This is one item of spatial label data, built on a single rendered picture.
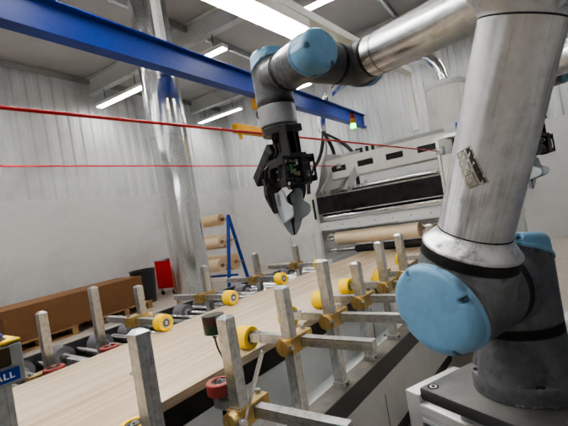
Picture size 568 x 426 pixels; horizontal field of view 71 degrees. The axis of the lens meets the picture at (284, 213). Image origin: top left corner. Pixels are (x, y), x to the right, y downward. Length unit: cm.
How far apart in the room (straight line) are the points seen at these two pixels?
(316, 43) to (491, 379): 58
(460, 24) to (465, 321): 42
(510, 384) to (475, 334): 17
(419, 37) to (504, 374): 51
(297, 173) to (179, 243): 446
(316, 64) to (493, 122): 33
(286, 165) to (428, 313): 38
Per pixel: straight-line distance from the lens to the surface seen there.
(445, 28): 69
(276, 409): 113
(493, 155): 48
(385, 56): 75
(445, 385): 73
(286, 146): 75
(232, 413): 115
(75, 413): 136
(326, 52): 72
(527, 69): 48
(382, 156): 384
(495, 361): 67
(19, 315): 713
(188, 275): 519
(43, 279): 872
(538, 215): 980
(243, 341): 145
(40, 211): 881
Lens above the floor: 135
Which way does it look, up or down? level
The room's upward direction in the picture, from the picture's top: 9 degrees counter-clockwise
